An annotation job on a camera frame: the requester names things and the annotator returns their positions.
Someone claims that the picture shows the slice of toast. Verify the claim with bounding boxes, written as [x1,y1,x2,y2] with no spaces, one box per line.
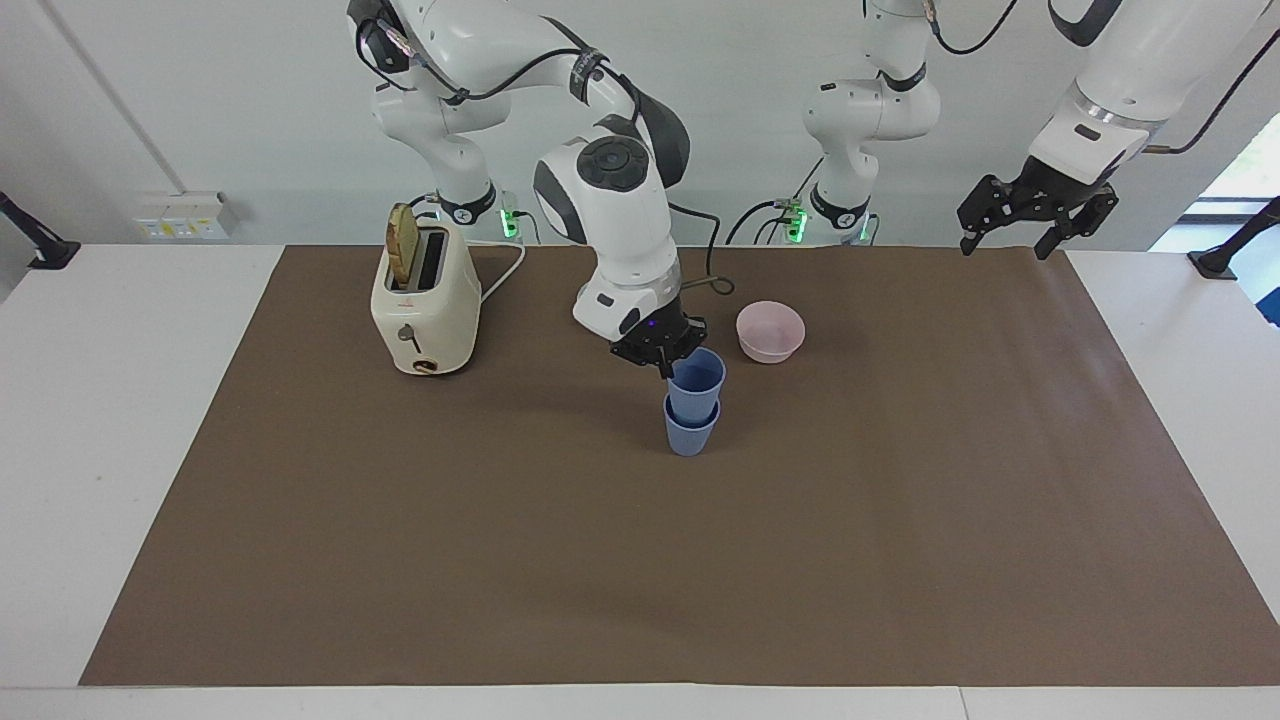
[386,202,420,292]

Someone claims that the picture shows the black stand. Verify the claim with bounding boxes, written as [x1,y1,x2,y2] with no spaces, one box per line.
[1187,196,1280,282]
[0,190,82,272]

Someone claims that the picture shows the black cable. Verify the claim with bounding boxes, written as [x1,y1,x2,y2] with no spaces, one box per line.
[1140,28,1280,157]
[723,197,802,248]
[923,0,1022,58]
[355,8,647,127]
[667,202,739,299]

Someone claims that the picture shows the cream toaster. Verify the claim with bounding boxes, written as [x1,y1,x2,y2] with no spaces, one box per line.
[369,215,484,378]

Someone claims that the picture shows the blue plastic cup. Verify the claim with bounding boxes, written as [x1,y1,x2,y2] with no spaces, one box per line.
[666,346,729,426]
[663,394,723,459]

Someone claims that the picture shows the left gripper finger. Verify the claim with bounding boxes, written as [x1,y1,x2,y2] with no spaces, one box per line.
[956,174,1041,258]
[1033,194,1121,263]

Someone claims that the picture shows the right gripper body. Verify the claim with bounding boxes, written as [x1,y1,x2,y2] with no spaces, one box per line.
[626,295,703,353]

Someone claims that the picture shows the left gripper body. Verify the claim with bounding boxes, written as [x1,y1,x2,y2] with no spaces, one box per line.
[1003,154,1120,219]

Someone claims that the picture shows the white toaster cable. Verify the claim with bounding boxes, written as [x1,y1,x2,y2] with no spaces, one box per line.
[467,238,529,307]

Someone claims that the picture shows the pink bowl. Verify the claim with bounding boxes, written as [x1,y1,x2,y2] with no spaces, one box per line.
[735,300,807,366]

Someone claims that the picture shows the white wall socket box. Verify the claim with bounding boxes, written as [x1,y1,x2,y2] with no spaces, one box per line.
[132,191,242,242]

